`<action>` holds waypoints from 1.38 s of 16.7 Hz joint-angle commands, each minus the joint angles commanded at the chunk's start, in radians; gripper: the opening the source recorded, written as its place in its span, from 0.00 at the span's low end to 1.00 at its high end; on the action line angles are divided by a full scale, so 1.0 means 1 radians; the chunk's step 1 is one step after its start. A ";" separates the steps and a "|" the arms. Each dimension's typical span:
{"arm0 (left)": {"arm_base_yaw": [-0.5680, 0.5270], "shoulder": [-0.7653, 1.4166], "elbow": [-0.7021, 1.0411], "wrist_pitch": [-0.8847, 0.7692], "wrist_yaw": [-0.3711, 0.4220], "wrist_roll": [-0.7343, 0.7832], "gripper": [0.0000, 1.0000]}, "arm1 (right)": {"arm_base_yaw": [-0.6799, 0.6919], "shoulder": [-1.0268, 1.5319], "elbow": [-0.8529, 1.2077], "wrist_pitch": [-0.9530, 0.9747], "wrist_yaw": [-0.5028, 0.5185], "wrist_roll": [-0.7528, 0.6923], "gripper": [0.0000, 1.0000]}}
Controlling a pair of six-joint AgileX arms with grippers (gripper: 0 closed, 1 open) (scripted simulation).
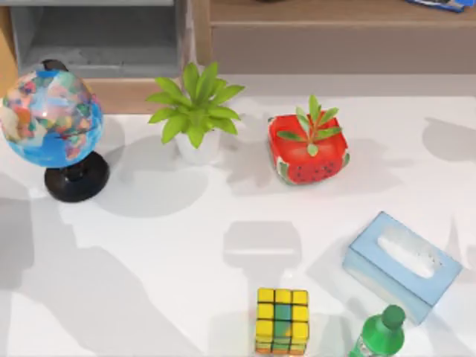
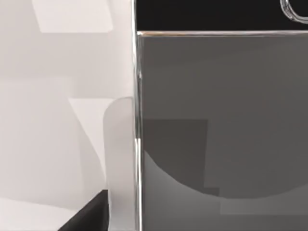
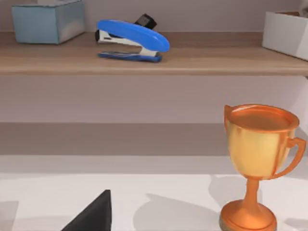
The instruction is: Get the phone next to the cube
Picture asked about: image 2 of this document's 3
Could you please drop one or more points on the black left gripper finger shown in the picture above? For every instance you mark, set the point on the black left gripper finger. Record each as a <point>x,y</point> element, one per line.
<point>92,216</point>

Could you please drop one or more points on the grey cabinet with chrome edges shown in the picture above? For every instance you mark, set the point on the grey cabinet with chrome edges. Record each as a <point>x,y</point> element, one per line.
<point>216,108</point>

